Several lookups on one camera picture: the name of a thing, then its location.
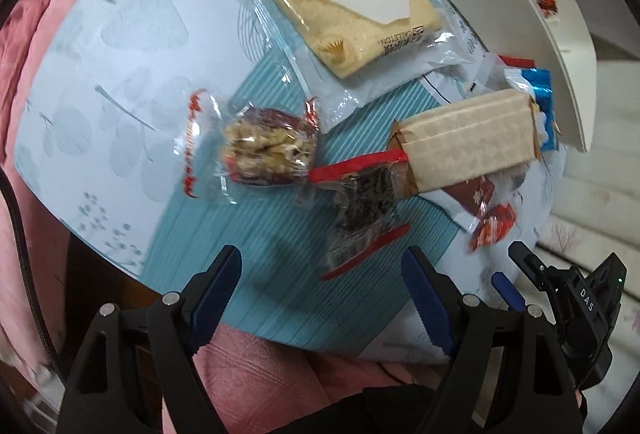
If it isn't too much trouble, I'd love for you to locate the blue white snack packet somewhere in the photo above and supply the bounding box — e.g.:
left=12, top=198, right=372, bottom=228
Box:
left=503, top=67, right=559, bottom=153

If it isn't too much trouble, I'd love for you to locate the beige wafer cracker pack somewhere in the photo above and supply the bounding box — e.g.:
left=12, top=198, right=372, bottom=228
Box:
left=388, top=89, right=540, bottom=197

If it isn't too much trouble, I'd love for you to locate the small red candy packet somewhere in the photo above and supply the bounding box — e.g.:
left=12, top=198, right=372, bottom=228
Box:
left=468, top=193, right=524, bottom=252

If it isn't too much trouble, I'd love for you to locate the pink bed quilt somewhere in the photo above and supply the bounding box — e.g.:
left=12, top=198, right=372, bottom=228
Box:
left=0, top=0, right=162, bottom=375

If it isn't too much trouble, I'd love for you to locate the patterned tablecloth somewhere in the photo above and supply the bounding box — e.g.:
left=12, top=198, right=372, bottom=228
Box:
left=13, top=0, right=516, bottom=362

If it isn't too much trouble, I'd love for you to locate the white plastic storage bin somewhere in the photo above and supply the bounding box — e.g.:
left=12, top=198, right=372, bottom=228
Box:
left=389, top=0, right=600, bottom=153

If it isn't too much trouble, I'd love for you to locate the large bread packet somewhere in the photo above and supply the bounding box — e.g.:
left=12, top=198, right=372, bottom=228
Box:
left=250, top=0, right=471, bottom=118

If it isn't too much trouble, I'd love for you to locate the walnut date candy packet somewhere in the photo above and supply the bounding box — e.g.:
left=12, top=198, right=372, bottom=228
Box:
left=177, top=89, right=320, bottom=205

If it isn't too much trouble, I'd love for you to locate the black cable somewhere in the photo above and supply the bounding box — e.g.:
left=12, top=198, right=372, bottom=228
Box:
left=0, top=165, right=64, bottom=375

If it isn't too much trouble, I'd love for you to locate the clear packet red label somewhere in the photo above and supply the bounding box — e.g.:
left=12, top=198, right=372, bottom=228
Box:
left=420, top=53, right=535, bottom=105

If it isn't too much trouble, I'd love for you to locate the maroon snowflake packet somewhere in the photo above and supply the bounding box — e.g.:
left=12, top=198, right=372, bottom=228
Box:
left=420, top=176, right=495, bottom=233

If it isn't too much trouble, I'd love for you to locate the dark seaweed snack packet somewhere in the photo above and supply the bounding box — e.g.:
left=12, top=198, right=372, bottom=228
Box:
left=308, top=149, right=410, bottom=281

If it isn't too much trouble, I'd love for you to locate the cream floral curtain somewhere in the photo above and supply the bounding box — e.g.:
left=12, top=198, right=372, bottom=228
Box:
left=538, top=0, right=639, bottom=433

